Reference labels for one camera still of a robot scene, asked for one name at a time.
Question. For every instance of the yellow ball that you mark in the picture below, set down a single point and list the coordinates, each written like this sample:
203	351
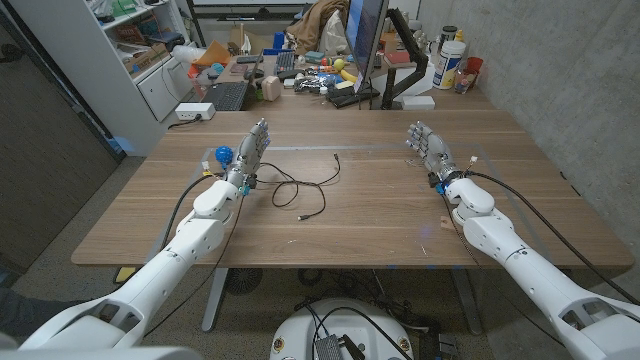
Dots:
339	64

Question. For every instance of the red cup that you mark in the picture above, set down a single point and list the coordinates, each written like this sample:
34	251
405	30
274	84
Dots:
475	65

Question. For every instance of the white robot torso base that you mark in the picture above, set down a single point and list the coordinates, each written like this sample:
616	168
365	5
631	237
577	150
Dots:
300	330

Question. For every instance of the flat black devices stack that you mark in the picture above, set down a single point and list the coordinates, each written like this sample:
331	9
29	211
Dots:
350	96

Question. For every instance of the white canister blue label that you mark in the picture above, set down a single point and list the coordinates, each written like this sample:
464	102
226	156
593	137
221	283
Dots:
447	65

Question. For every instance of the black laptop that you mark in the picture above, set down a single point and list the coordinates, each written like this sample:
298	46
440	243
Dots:
227	96

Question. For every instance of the brown jacket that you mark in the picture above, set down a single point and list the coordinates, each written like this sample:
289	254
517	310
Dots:
315	20

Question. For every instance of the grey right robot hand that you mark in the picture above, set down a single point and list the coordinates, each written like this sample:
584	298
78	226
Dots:
436	150

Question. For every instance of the yellow item on floor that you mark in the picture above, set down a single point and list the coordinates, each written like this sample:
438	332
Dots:
125	274

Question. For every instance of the blue spiky stress ball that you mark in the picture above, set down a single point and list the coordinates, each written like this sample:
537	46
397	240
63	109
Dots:
223	154

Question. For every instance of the beige rounded box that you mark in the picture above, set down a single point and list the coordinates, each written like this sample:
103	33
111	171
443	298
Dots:
271	88

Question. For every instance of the cardboard box in shelf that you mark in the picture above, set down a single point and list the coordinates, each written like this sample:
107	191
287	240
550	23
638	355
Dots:
146	58

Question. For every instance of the orange paper envelope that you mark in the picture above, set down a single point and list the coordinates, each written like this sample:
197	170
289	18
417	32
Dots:
214	54

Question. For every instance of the black keyboard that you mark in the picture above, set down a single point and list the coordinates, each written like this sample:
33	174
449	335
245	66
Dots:
284	62

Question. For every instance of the black round floor fan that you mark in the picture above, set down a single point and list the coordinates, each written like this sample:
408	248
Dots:
243	280

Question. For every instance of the yellow banana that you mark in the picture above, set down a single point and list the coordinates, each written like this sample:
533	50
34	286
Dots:
347	76

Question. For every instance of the small white box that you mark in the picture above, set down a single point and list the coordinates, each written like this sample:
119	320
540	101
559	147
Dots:
417	102

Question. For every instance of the white power strip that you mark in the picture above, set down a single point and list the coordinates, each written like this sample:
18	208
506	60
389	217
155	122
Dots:
194	111

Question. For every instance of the computer monitor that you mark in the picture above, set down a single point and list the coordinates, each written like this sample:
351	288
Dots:
365	30

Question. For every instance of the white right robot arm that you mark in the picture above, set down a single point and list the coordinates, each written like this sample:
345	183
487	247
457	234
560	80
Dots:
525	280

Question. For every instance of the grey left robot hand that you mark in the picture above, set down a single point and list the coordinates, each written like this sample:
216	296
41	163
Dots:
249	152

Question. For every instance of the white shelf cabinet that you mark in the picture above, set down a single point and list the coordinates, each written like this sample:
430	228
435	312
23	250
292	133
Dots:
90	75

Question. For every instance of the grey table leg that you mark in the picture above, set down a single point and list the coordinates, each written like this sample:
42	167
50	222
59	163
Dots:
214	300
467	305

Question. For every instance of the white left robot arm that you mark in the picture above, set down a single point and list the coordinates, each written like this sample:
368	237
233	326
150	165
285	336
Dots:
165	270

